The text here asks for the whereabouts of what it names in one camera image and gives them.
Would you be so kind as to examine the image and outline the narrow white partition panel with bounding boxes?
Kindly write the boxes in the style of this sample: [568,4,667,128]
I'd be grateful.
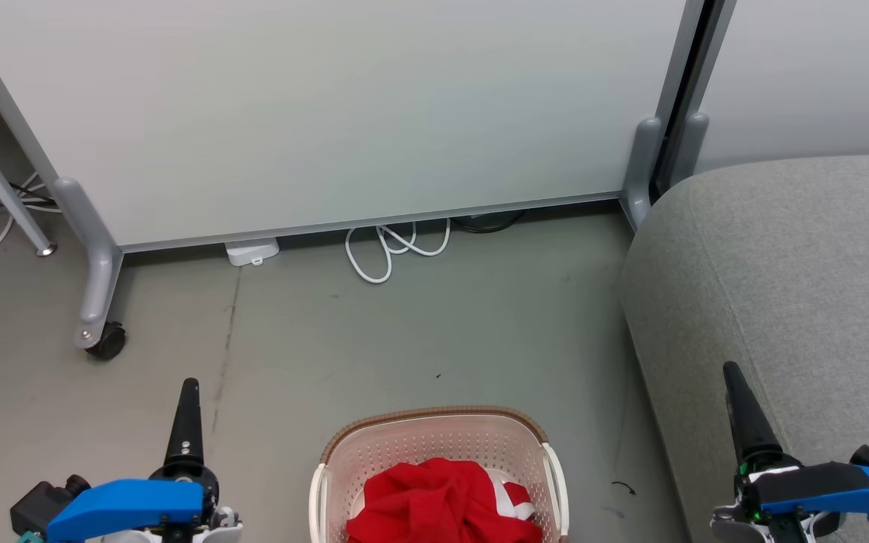
[668,0,869,186]

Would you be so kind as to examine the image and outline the beige perforated laundry basket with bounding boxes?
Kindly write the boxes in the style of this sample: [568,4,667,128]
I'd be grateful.
[309,407,570,543]

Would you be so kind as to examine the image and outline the black caster wheel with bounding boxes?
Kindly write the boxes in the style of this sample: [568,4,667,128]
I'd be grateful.
[86,322,127,360]

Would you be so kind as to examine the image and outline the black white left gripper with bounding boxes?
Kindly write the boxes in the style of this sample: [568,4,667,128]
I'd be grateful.
[149,378,244,543]

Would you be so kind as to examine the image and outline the black coiled cable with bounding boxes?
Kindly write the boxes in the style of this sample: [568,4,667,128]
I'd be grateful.
[451,211,527,234]

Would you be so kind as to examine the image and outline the thin black floor cable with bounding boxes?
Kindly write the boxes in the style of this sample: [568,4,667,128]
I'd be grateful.
[0,185,58,253]

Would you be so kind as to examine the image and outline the white power adapter box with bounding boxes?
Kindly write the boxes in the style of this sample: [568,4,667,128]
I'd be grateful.
[226,238,281,267]

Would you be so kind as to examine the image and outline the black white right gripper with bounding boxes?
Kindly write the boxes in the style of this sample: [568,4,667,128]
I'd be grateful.
[710,361,843,543]

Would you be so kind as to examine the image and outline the red cloth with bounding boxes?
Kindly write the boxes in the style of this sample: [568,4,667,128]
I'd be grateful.
[345,458,545,543]

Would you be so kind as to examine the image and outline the wide white partition panel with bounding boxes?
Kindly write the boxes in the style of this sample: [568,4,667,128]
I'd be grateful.
[0,0,707,359]

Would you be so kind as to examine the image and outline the grey fabric sofa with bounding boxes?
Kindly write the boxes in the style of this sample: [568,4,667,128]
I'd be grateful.
[620,153,869,543]

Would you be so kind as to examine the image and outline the looped white cable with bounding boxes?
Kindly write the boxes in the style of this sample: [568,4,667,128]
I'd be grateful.
[345,219,452,285]

